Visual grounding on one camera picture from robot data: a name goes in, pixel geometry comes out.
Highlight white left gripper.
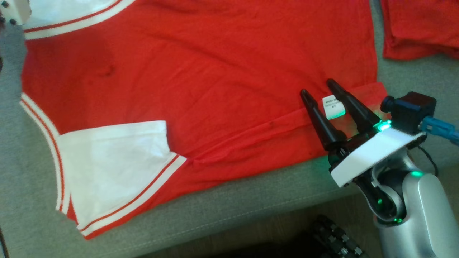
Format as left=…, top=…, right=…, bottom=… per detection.
left=0, top=0, right=32, bottom=25

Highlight red white shorts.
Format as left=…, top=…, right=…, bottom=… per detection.
left=380, top=0, right=459, bottom=60

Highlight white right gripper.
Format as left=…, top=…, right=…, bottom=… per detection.
left=300, top=79, right=427, bottom=187

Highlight red white basketball jersey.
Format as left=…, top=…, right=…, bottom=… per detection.
left=20, top=0, right=389, bottom=240

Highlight grey fabric sofa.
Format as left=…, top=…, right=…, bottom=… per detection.
left=0, top=0, right=459, bottom=258

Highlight black right cable, blue plug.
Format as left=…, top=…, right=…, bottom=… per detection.
left=417, top=115, right=459, bottom=177

